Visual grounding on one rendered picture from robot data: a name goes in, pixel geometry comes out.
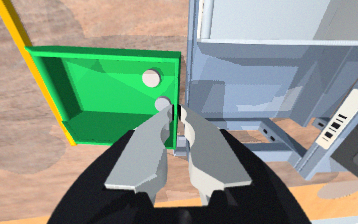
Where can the white disc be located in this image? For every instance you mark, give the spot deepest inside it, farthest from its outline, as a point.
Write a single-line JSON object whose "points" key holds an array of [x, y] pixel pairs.
{"points": [[162, 102]]}

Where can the green bin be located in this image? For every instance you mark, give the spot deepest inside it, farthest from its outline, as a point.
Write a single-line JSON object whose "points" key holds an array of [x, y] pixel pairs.
{"points": [[100, 100]]}

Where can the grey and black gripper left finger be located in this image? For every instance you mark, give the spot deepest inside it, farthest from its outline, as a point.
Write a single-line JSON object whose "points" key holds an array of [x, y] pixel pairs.
{"points": [[137, 162]]}

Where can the yellow bar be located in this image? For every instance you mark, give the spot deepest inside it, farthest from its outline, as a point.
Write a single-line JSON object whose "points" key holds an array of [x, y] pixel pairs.
{"points": [[21, 39]]}

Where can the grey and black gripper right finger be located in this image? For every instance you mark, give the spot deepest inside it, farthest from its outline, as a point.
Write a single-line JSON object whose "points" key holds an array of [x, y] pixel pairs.
{"points": [[218, 161]]}

